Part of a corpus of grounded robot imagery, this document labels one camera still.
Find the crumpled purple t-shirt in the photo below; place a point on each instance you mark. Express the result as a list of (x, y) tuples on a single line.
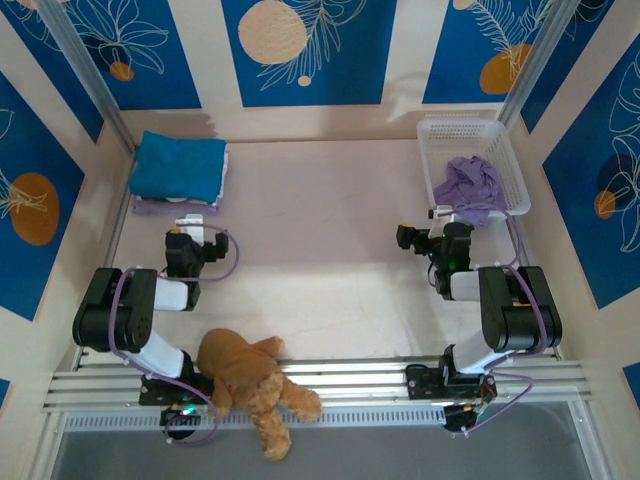
[(467, 187)]

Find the aluminium table side rail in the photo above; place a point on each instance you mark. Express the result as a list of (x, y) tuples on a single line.
[(116, 235), (537, 300)]

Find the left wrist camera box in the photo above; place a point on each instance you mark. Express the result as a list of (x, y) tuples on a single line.
[(192, 225)]

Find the white plastic laundry basket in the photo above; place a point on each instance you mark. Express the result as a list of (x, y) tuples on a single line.
[(465, 140)]

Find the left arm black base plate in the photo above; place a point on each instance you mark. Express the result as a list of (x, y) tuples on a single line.
[(155, 395)]

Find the aluminium rail frame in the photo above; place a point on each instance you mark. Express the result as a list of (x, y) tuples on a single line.
[(350, 380)]

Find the aluminium corner post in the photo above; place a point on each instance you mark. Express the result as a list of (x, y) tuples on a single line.
[(85, 60), (530, 65)]

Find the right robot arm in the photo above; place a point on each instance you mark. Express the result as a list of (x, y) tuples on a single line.
[(520, 320)]

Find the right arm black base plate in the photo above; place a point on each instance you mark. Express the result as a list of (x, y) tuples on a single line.
[(422, 382)]

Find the lavender folded t-shirt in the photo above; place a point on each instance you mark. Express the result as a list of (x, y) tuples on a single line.
[(170, 209)]

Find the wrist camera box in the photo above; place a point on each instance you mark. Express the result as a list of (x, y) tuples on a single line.
[(192, 225), (444, 211)]

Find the teal t-shirt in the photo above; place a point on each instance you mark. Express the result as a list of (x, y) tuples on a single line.
[(175, 165)]

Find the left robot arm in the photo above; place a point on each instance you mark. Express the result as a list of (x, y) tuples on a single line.
[(130, 310)]

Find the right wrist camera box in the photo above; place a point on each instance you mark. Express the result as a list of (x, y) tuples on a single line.
[(444, 211)]

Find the brown teddy bear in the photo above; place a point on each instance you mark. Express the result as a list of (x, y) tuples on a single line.
[(240, 365)]

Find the white black-print folded t-shirt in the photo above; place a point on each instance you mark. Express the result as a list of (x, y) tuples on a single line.
[(225, 170)]

